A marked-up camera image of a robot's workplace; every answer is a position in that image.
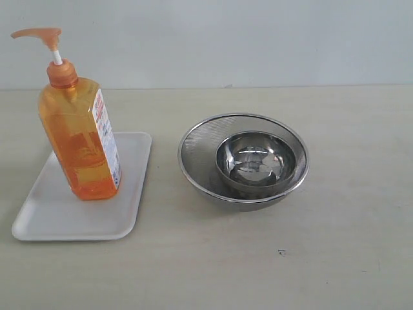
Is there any orange pump soap bottle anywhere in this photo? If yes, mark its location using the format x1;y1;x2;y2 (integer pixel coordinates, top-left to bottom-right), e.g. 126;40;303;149
11;28;121;200

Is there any small stainless steel bowl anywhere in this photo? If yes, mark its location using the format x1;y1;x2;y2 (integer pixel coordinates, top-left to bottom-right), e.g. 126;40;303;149
215;131;297;199

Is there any steel mesh colander basket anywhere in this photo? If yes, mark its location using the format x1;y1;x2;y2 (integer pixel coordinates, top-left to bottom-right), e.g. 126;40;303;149
177;112;310;212

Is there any white rectangular foam tray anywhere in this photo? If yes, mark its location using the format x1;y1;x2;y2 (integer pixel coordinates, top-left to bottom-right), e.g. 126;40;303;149
12;132;152;242

